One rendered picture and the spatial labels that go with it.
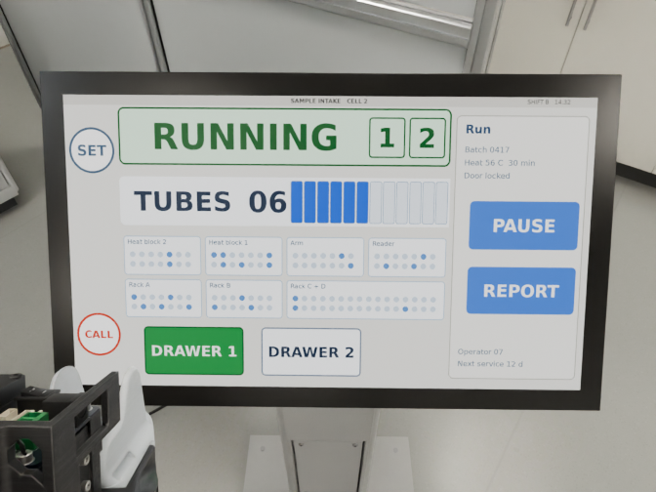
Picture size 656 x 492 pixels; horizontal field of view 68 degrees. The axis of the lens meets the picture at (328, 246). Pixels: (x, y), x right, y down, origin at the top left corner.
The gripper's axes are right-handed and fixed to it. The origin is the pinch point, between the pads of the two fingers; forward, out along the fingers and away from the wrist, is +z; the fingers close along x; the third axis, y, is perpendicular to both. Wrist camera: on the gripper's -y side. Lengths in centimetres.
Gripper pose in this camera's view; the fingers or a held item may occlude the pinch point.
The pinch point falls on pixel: (127, 430)
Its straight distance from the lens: 35.3
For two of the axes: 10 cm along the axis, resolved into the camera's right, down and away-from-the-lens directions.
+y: 0.1, -9.9, -1.0
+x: -10.0, -0.1, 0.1
